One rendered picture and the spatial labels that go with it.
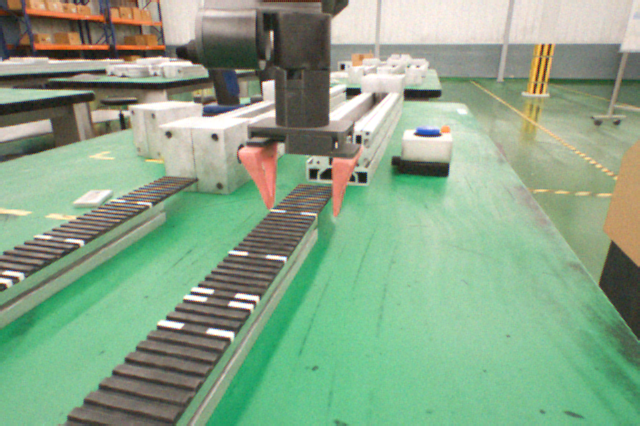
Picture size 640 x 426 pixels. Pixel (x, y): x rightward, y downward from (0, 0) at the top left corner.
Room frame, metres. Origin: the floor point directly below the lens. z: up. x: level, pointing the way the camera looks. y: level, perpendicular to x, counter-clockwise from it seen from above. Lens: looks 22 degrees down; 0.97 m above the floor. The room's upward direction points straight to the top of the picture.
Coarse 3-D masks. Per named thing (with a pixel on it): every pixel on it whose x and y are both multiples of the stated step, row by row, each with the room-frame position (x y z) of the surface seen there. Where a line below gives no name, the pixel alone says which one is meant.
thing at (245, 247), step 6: (240, 246) 0.32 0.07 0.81; (246, 246) 0.32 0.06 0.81; (252, 246) 0.32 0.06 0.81; (258, 246) 0.32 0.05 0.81; (264, 246) 0.32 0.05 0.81; (270, 246) 0.32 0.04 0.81; (276, 246) 0.32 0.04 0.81; (282, 246) 0.32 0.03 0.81; (246, 252) 0.31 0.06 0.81; (252, 252) 0.31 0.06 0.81; (258, 252) 0.31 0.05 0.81; (264, 252) 0.31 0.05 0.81; (270, 252) 0.31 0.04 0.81; (276, 252) 0.31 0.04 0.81; (282, 252) 0.31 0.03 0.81; (288, 252) 0.31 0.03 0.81; (288, 258) 0.31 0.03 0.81
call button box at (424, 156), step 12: (408, 132) 0.72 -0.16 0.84; (408, 144) 0.66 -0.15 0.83; (420, 144) 0.66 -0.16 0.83; (432, 144) 0.65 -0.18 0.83; (444, 144) 0.65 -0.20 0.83; (396, 156) 0.70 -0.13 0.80; (408, 156) 0.66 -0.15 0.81; (420, 156) 0.66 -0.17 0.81; (432, 156) 0.65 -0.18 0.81; (444, 156) 0.65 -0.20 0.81; (408, 168) 0.66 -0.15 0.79; (420, 168) 0.66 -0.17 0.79; (432, 168) 0.65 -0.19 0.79; (444, 168) 0.65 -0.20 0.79
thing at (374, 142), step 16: (368, 96) 1.09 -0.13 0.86; (400, 96) 1.22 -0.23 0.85; (336, 112) 0.78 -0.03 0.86; (352, 112) 0.86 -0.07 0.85; (368, 112) 0.98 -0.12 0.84; (384, 112) 0.79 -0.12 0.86; (400, 112) 1.27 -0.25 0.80; (368, 128) 0.62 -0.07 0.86; (384, 128) 0.79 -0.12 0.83; (336, 144) 0.69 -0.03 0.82; (368, 144) 0.63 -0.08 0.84; (384, 144) 0.81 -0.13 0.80; (320, 160) 0.62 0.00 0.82; (368, 160) 0.60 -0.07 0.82; (320, 176) 0.62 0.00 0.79; (352, 176) 0.63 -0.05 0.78; (368, 176) 0.60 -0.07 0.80
